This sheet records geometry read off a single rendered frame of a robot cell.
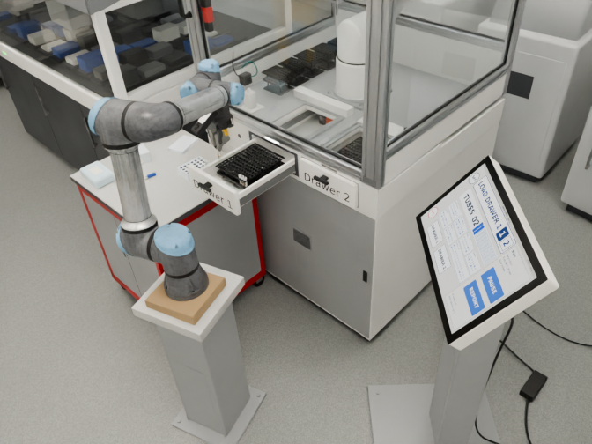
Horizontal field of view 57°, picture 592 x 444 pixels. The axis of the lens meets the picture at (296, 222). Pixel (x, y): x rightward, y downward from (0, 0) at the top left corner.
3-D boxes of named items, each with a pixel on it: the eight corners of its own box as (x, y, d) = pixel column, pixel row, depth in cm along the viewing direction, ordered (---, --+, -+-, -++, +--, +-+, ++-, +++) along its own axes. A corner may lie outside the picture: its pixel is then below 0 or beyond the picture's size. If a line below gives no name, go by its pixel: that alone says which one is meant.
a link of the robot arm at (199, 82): (202, 87, 182) (219, 73, 189) (174, 84, 186) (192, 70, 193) (207, 108, 186) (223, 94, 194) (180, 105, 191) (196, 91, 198)
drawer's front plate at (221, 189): (238, 216, 209) (234, 193, 202) (191, 187, 225) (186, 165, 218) (241, 214, 210) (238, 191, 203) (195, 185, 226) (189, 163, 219)
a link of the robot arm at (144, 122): (153, 112, 145) (246, 75, 184) (122, 107, 149) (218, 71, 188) (159, 153, 150) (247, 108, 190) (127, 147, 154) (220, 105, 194)
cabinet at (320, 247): (370, 351, 257) (378, 222, 205) (227, 253, 313) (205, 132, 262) (475, 246, 307) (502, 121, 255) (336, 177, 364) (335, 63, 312)
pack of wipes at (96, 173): (116, 180, 242) (114, 172, 239) (97, 189, 237) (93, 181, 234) (100, 167, 250) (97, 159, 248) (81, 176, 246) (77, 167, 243)
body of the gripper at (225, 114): (234, 128, 212) (231, 99, 204) (216, 136, 208) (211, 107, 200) (223, 121, 216) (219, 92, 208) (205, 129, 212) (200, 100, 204)
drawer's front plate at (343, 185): (354, 209, 209) (355, 186, 201) (299, 181, 225) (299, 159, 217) (358, 207, 210) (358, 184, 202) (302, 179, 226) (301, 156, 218)
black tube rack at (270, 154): (246, 195, 216) (244, 181, 212) (218, 178, 226) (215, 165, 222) (285, 169, 228) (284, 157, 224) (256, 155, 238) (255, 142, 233)
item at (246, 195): (238, 209, 210) (236, 196, 206) (196, 183, 224) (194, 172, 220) (308, 163, 231) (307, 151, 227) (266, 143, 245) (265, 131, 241)
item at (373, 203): (376, 220, 206) (378, 189, 196) (205, 131, 262) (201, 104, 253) (500, 120, 256) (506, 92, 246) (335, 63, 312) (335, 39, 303)
